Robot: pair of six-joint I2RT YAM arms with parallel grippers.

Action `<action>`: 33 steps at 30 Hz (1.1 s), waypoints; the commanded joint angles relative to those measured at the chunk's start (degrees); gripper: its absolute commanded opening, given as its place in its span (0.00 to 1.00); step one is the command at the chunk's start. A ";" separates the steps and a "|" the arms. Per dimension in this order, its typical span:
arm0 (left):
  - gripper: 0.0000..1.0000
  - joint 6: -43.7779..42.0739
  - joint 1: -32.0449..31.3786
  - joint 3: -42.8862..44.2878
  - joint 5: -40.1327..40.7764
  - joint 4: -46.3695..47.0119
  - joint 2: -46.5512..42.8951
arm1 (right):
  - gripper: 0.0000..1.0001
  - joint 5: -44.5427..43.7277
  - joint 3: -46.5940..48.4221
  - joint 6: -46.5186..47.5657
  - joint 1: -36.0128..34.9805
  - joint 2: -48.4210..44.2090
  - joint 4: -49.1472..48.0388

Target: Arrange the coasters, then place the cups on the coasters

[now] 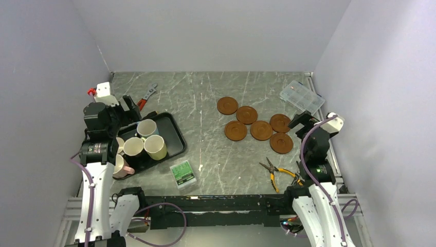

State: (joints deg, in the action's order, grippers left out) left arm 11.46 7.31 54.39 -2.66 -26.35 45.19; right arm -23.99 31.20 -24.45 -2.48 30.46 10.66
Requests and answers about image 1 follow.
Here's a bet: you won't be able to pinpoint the orange-yellow mug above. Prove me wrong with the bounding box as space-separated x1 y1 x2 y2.
116 137 125 155

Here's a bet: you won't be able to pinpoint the black mug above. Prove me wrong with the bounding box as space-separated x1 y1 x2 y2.
123 136 149 166

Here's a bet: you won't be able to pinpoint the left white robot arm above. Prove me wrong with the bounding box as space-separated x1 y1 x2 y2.
74 93 148 246

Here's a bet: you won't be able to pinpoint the brown coaster four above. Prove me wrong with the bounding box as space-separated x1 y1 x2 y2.
250 120 273 141

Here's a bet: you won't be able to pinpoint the red handled wrench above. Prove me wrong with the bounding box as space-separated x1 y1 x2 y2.
137 83 157 111

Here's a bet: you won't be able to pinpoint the green screw box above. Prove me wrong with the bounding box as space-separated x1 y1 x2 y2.
170 160 197 190

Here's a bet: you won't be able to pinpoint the light blue mug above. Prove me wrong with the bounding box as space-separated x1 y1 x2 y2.
136 119 159 138

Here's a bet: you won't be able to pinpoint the black plastic tray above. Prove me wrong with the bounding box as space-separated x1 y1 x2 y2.
115 112 186 180

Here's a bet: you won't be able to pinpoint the brown coaster five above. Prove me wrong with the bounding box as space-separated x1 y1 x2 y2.
269 114 291 133

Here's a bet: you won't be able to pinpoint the yellow-green mug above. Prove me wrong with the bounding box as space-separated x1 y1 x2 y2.
144 135 167 161

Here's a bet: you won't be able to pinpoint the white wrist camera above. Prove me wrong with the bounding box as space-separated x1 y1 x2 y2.
321 112 344 134
87 82 119 107

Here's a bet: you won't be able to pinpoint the brown coaster two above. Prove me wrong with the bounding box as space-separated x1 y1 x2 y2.
236 105 258 125

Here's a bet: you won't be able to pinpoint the yellow handled pliers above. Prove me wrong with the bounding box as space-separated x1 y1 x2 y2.
259 158 303 193

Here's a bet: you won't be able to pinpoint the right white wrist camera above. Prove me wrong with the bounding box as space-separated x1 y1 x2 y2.
321 112 344 134

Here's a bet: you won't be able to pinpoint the brown coaster three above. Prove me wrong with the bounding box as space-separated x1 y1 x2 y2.
224 121 247 142

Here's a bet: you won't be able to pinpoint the brown coaster six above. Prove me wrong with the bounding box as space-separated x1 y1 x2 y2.
269 133 294 154

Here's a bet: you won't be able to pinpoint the clear plastic organizer box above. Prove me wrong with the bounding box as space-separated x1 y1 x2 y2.
279 80 325 114

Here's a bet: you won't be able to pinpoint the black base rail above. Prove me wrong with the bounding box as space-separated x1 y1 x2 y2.
134 194 297 230

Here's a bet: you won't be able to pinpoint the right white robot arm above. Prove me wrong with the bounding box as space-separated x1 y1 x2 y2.
283 111 355 246

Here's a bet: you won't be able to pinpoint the brown coaster one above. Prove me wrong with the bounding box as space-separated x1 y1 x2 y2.
217 96 239 115

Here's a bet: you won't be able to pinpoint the pink mug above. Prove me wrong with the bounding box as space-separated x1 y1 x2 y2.
113 154 135 179

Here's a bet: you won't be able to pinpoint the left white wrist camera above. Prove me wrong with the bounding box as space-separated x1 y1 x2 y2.
87 82 119 107

